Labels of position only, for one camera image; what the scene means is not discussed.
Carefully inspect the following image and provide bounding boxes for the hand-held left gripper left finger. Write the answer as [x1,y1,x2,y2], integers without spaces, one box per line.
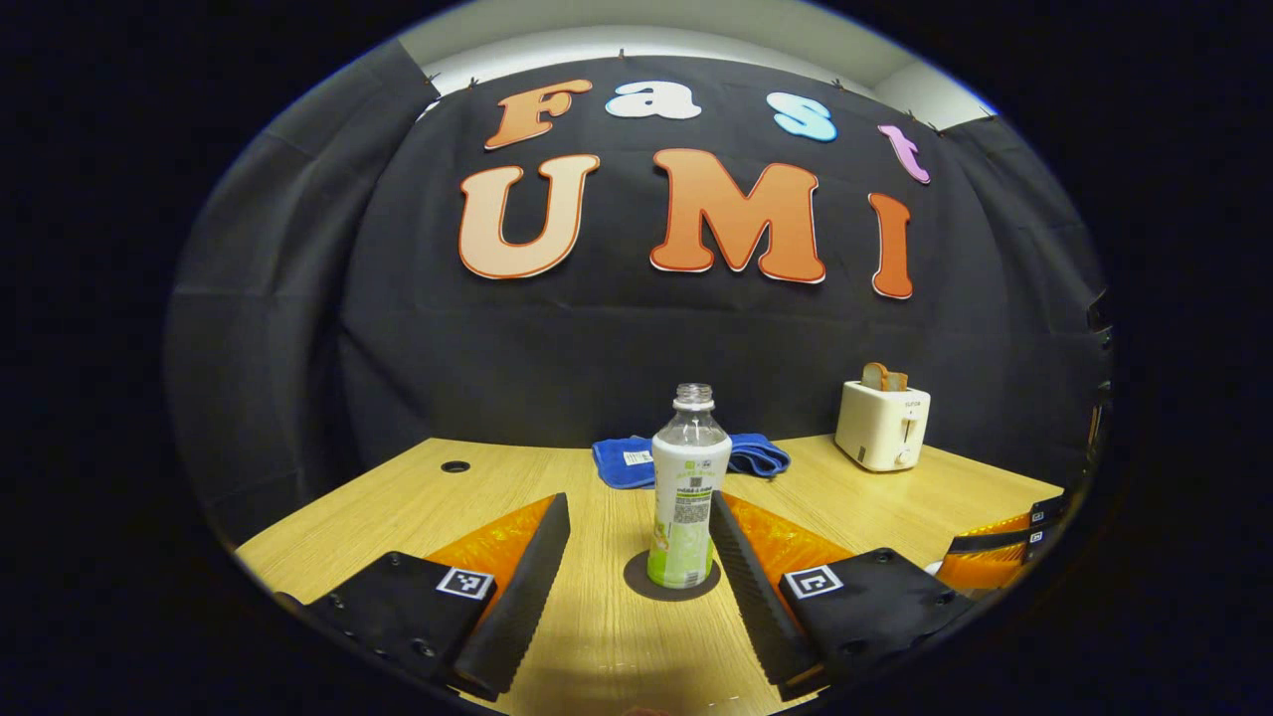
[273,492,572,702]

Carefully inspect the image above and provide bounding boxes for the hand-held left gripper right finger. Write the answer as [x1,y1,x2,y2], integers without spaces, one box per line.
[708,490,981,702]

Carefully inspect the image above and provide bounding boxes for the dark round coaster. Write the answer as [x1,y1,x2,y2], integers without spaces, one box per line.
[624,550,722,603]

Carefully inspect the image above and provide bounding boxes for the clear white-labelled water bottle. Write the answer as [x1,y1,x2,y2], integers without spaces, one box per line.
[647,383,734,591]

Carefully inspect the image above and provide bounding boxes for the blue folded towel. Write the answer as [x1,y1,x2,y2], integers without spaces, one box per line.
[592,433,793,490]

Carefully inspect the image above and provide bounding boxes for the cream toaster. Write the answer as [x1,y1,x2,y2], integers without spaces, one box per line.
[834,379,933,473]

